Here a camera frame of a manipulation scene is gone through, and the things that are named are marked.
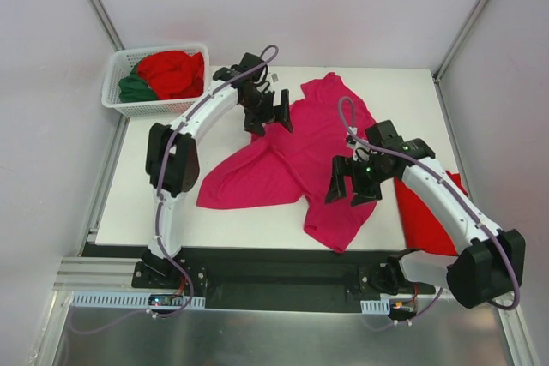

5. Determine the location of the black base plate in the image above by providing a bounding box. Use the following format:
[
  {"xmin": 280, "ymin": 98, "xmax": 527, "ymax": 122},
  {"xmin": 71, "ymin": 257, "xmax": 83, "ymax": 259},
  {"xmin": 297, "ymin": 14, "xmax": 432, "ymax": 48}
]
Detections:
[{"xmin": 86, "ymin": 244, "xmax": 447, "ymax": 313}]

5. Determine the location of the green t shirt in basket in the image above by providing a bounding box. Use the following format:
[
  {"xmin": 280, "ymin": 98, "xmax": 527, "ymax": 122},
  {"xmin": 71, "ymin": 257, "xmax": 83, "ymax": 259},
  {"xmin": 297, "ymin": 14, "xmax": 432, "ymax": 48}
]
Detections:
[{"xmin": 118, "ymin": 75, "xmax": 159, "ymax": 104}]

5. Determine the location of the red t shirt in basket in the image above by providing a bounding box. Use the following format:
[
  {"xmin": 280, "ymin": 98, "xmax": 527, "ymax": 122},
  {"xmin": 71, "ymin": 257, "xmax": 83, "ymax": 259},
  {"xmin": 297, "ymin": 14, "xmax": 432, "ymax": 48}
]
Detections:
[{"xmin": 136, "ymin": 51, "xmax": 205, "ymax": 100}]

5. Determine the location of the white perforated plastic basket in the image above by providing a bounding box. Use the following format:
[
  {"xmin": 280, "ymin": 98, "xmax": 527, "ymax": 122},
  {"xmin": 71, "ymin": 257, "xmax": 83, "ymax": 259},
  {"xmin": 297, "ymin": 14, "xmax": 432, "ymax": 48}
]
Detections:
[{"xmin": 101, "ymin": 42, "xmax": 210, "ymax": 117}]

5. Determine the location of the folded red t shirt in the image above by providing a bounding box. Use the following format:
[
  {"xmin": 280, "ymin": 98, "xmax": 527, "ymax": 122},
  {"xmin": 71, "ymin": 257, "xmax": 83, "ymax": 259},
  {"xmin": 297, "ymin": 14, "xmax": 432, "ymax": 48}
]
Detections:
[{"xmin": 394, "ymin": 179, "xmax": 458, "ymax": 256}]

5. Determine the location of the pink t shirt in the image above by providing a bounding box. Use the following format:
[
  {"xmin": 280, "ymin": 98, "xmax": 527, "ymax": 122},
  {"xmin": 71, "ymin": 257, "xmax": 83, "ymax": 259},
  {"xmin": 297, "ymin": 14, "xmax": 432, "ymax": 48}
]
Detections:
[{"xmin": 196, "ymin": 72, "xmax": 376, "ymax": 253}]

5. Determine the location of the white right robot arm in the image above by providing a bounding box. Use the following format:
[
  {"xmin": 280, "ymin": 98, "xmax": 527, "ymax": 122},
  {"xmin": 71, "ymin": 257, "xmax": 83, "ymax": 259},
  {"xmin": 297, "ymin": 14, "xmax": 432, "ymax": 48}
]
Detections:
[{"xmin": 325, "ymin": 121, "xmax": 525, "ymax": 310}]

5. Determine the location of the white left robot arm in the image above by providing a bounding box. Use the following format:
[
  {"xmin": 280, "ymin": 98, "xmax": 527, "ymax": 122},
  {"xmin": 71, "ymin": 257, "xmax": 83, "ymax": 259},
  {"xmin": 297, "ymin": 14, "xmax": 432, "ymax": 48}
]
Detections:
[{"xmin": 145, "ymin": 45, "xmax": 293, "ymax": 288}]

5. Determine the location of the right aluminium frame post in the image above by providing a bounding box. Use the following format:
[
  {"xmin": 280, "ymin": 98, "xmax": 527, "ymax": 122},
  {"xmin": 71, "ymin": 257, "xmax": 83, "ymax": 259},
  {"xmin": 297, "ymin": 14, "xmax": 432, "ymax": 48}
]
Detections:
[{"xmin": 433, "ymin": 0, "xmax": 520, "ymax": 82}]

